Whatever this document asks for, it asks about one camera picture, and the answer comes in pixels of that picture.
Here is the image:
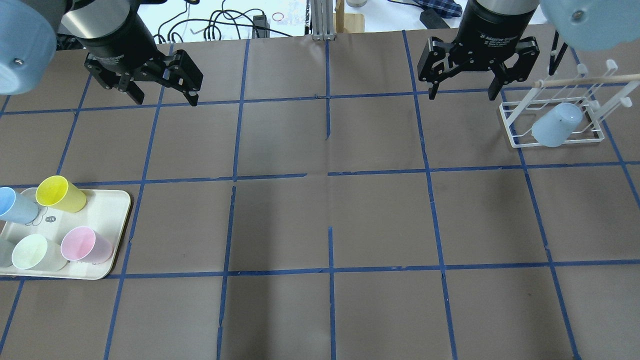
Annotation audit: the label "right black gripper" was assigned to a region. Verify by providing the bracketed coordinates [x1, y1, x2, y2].
[417, 2, 540, 101]

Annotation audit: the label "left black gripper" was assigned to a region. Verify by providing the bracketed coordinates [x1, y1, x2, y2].
[80, 13, 204, 107]

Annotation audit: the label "pale blue plastic cup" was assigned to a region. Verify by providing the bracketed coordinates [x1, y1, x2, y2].
[531, 102, 583, 148]

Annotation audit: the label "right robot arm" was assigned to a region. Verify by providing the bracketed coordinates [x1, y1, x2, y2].
[417, 0, 639, 101]

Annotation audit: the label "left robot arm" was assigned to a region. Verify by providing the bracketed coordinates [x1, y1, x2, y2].
[0, 0, 204, 107]

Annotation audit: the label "yellow plastic cup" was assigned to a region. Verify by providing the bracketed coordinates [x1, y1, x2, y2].
[35, 175, 87, 214]

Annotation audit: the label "pink plastic cup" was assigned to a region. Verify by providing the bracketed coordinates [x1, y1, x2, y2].
[61, 226, 114, 265]

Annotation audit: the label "pale green plastic cup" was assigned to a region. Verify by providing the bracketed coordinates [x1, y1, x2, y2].
[11, 234, 68, 272]

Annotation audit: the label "plaid folded umbrella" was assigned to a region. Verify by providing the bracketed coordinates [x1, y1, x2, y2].
[414, 0, 463, 19]

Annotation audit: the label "black power adapter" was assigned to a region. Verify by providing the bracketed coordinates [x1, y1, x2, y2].
[419, 7, 450, 30]

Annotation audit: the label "cream plastic tray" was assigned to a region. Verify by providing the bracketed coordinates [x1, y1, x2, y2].
[1, 189, 132, 280]

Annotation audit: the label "wooden mug tree stand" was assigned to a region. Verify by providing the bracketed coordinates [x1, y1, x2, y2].
[333, 0, 365, 34]

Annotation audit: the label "white wire cup rack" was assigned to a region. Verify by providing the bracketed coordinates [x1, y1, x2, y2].
[498, 59, 639, 149]

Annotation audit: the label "black cable bundle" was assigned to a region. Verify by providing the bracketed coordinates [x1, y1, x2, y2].
[157, 0, 306, 45]

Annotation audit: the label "aluminium frame post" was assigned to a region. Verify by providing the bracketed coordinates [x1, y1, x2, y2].
[309, 0, 336, 41]

